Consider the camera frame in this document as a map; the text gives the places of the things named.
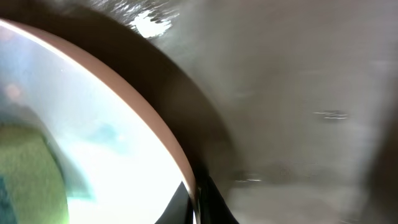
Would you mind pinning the brown serving tray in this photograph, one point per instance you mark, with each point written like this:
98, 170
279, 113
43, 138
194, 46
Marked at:
289, 106

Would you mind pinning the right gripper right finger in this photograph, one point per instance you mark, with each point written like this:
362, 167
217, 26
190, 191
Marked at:
213, 209

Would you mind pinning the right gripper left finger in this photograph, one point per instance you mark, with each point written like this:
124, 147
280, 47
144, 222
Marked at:
179, 210

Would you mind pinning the white plate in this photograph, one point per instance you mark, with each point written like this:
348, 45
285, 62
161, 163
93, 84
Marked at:
119, 160

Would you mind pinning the green yellow sponge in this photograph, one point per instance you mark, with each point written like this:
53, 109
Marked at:
32, 188

